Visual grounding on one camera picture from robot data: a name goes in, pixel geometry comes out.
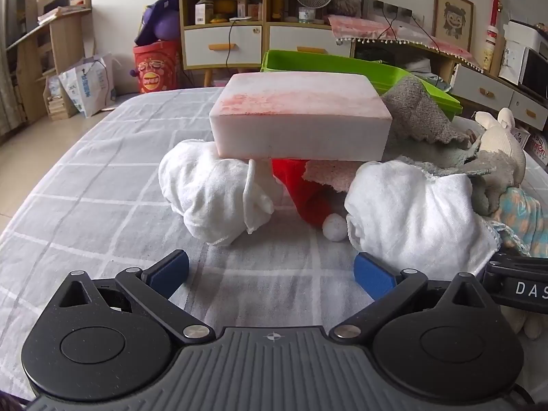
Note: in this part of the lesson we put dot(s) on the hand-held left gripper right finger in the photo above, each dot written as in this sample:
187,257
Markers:
372,276

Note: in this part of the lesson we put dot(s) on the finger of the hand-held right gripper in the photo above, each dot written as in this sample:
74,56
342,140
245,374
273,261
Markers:
513,260

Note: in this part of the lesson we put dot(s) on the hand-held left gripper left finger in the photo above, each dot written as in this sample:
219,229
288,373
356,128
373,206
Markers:
171,272

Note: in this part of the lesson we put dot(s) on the pastel patterned cloth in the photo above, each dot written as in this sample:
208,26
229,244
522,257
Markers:
522,214

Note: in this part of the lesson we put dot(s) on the white cloth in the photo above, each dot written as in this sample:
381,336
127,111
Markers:
205,188
411,218

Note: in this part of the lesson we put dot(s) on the santa claus plush toy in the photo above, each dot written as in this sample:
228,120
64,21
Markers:
308,205

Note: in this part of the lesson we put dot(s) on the cream plush toy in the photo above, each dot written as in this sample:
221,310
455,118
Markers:
501,137

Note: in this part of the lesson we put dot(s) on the grey-green towel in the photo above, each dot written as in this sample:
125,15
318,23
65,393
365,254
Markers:
415,111

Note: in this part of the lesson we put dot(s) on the white sponge block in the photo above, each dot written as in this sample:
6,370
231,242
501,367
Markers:
299,111

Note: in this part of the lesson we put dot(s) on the green plastic bin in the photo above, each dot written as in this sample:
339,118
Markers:
325,62

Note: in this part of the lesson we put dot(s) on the grey checked sheet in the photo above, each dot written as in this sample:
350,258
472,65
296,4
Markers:
107,180

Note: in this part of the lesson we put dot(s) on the white box red lettering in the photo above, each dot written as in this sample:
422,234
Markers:
537,145

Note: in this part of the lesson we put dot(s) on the low cabinet with grey drawers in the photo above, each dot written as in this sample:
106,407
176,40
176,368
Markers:
483,87

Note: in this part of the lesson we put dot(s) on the red printed bag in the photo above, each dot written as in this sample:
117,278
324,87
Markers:
156,68

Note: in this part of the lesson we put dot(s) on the white paper bag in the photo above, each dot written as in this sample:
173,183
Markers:
87,85

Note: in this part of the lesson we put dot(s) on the white bottle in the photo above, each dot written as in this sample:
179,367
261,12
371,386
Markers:
489,49

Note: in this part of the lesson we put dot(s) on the white microwave oven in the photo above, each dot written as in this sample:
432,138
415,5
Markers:
531,47

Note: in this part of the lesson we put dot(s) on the wooden cabinet with white drawers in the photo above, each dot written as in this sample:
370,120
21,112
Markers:
246,38

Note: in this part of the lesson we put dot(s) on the purple plush toy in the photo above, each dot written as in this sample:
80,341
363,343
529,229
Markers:
165,21

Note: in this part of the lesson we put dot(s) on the pink beaded tablecloth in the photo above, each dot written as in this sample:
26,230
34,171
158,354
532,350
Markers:
364,25

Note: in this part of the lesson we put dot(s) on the framed cartoon picture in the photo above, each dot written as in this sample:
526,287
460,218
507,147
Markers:
451,17

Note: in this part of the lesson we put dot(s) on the wooden bookshelf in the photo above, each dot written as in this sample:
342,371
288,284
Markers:
64,38

